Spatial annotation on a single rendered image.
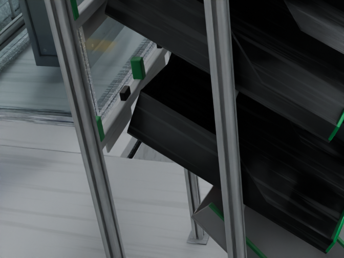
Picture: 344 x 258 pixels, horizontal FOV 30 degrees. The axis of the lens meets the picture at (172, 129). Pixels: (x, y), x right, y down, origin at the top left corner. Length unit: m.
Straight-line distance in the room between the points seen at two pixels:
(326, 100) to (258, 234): 0.25
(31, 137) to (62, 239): 0.41
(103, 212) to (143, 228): 0.50
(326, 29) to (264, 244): 0.30
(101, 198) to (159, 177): 0.65
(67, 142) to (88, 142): 0.87
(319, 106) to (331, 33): 0.17
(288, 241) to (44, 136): 0.89
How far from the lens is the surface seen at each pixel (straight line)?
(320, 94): 0.73
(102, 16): 0.80
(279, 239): 0.92
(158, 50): 0.97
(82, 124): 0.75
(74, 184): 1.48
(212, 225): 0.83
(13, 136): 1.70
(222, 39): 0.63
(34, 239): 1.37
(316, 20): 0.87
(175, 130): 0.76
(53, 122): 1.70
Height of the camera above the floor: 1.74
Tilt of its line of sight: 34 degrees down
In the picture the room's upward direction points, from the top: 8 degrees counter-clockwise
